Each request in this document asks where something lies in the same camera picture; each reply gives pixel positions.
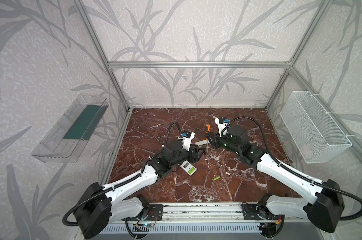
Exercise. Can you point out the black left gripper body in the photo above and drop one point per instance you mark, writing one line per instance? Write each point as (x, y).
(194, 153)

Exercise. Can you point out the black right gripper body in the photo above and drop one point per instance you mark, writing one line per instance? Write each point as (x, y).
(212, 141)

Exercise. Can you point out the orange black small tool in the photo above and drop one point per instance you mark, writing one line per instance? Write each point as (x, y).
(207, 129)

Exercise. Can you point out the red white remote control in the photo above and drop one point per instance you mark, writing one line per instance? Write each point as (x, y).
(188, 168)

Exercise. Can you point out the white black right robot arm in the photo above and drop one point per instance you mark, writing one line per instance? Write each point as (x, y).
(322, 206)

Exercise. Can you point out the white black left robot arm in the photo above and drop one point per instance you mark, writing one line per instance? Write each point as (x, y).
(130, 186)

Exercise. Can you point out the green circuit board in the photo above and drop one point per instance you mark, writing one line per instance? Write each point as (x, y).
(145, 225)

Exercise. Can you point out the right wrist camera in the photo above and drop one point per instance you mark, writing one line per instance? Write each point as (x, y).
(222, 124)

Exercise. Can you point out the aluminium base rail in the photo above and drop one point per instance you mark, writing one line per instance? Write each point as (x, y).
(199, 211)

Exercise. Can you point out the white wire mesh basket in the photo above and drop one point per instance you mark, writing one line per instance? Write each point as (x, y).
(314, 131)

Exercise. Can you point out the aluminium cage frame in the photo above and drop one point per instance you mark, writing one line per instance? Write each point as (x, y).
(236, 54)

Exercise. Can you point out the clear plastic wall tray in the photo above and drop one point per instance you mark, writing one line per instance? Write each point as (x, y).
(67, 139)

